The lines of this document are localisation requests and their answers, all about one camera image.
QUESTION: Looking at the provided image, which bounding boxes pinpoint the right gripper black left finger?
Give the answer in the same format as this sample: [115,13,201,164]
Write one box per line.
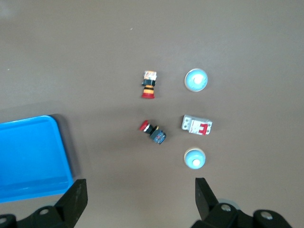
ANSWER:
[0,178,88,228]

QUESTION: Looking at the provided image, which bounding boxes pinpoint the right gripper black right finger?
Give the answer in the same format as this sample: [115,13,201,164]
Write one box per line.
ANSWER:
[190,177,295,228]

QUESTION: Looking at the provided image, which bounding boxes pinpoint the light blue desk bell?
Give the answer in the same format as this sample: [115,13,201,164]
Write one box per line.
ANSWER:
[183,147,206,170]
[184,68,209,92]

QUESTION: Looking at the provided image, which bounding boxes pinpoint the blue plastic tray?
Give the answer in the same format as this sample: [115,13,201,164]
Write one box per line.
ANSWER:
[0,115,74,204]

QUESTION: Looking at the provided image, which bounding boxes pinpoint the white red circuit breaker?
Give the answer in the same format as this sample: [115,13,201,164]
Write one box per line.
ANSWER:
[181,114,213,137]

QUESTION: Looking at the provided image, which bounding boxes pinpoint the red button blue black base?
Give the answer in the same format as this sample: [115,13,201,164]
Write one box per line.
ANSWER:
[138,120,167,146]

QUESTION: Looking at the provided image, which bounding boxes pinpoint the red orange push button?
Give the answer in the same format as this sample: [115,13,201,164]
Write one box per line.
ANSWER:
[141,70,158,99]

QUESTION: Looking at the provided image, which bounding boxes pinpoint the brown table mat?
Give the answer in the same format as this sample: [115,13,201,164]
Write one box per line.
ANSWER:
[0,0,304,228]

